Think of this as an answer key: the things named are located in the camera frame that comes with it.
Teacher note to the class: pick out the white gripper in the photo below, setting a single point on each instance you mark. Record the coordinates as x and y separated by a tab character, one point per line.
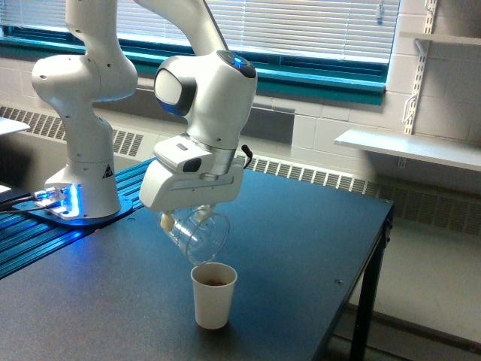
163	190

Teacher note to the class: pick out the clear plastic cup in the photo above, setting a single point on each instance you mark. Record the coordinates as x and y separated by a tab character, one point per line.
199	242

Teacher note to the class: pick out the brown nuts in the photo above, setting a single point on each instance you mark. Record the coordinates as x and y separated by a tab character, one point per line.
215	282

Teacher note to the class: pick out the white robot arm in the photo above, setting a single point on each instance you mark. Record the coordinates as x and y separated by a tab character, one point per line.
212	90

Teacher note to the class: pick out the white paper cup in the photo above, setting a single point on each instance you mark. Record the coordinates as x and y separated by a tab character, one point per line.
212	304

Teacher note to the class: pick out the white desk edge left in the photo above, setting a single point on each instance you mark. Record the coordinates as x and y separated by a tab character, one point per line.
9	126

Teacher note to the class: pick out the black table leg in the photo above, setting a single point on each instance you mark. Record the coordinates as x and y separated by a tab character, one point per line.
368	293

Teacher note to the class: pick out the white window blinds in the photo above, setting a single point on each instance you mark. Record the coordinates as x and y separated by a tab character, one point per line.
342	30

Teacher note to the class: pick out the baseboard radiator heater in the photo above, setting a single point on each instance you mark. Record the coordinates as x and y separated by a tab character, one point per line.
433	208

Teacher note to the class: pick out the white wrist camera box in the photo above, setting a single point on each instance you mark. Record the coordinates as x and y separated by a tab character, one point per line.
182	155

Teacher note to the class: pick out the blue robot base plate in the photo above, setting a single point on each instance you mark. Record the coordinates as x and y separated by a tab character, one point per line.
94	223

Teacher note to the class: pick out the blue aluminium rail platform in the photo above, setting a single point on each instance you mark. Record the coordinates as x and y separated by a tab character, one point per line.
25	240

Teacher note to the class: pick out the white lower wall shelf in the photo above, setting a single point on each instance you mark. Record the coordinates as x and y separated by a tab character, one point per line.
421	148

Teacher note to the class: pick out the white wall shelf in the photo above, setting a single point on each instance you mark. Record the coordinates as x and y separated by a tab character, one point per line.
442	39
421	148

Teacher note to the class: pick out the blind pull cord handle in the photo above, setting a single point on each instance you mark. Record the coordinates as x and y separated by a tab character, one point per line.
380	12

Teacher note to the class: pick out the white shelf bracket rail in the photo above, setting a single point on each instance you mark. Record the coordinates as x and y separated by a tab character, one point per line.
422	45

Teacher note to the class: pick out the white upper wall shelf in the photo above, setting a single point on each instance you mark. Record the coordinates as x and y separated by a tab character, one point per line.
442	39

